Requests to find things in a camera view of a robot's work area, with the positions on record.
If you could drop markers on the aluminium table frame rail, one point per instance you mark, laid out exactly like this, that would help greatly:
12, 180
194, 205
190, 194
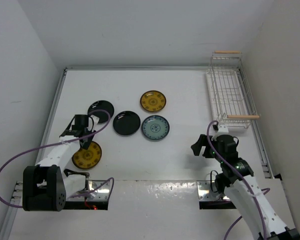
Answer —
155, 194

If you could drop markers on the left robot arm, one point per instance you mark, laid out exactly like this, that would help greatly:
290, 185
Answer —
48, 184

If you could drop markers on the yellow patterned plate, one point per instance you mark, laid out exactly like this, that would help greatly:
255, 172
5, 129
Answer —
87, 158
153, 101

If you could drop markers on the white wire dish rack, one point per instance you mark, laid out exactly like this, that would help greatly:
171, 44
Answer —
230, 96

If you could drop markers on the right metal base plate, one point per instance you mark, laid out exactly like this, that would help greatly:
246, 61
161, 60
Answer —
207, 192

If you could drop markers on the black plate far left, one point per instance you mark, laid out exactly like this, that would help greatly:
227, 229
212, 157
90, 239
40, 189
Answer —
101, 105

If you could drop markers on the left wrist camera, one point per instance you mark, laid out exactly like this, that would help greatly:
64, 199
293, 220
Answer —
94, 119

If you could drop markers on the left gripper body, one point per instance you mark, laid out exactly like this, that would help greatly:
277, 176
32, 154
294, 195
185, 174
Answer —
89, 132

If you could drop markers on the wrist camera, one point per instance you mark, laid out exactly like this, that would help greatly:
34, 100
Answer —
94, 119
220, 130

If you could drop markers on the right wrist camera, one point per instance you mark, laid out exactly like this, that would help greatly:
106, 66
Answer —
220, 130

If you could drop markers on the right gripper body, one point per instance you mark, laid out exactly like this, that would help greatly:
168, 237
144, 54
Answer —
213, 144

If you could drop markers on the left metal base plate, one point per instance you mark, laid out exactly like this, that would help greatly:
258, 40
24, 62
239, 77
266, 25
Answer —
96, 190

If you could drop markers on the blue green patterned plate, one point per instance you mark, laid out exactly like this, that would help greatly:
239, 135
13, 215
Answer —
155, 128

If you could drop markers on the metal base plate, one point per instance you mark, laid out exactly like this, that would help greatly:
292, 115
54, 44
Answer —
96, 190
207, 192

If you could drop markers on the black plate centre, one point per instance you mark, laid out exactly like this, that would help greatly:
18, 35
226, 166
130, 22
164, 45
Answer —
126, 123

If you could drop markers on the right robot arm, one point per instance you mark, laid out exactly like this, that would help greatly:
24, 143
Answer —
238, 183

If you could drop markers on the black plate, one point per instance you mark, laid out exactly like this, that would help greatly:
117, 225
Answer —
101, 105
126, 123

